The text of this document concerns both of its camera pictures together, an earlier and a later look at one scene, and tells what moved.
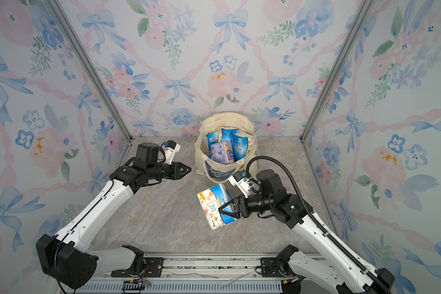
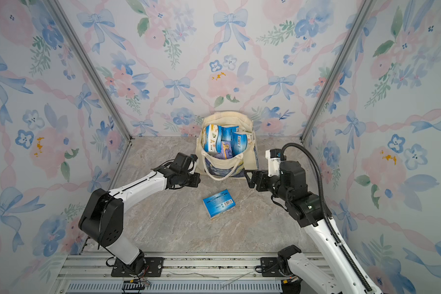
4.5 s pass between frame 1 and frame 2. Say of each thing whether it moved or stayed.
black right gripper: moved
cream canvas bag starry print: moved
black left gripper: moved
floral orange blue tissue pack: moved
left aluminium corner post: stayed
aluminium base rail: stayed
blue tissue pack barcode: stayed
